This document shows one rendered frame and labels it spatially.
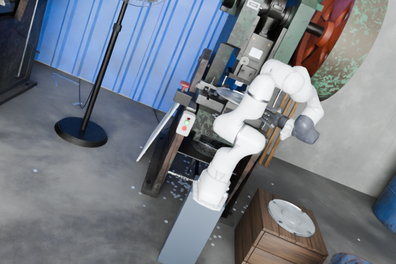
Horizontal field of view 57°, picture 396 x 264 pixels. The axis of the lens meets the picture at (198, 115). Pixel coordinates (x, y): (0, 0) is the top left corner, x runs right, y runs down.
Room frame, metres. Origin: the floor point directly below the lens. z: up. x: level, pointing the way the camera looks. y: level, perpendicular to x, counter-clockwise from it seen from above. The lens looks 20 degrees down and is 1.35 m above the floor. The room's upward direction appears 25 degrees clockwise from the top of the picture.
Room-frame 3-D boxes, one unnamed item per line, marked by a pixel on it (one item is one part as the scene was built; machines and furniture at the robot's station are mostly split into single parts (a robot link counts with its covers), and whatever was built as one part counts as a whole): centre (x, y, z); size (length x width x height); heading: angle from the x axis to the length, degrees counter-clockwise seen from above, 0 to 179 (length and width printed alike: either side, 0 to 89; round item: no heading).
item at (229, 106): (2.18, -0.17, 0.72); 0.25 x 0.14 x 0.14; 7
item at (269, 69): (1.64, -0.22, 1.06); 0.19 x 0.17 x 0.18; 130
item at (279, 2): (2.35, -0.15, 1.27); 0.21 x 0.12 x 0.34; 7
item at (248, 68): (2.31, -0.16, 1.04); 0.17 x 0.15 x 0.30; 7
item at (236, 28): (2.49, -0.14, 0.83); 0.79 x 0.43 x 1.34; 7
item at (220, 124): (1.60, -0.17, 0.85); 0.18 x 0.11 x 0.25; 76
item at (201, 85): (2.33, 0.01, 0.76); 0.17 x 0.06 x 0.10; 97
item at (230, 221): (2.52, -0.40, 0.45); 0.92 x 0.12 x 0.90; 7
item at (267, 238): (1.86, -0.73, 0.18); 0.40 x 0.38 x 0.35; 3
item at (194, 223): (1.59, -0.21, 0.23); 0.18 x 0.18 x 0.45; 89
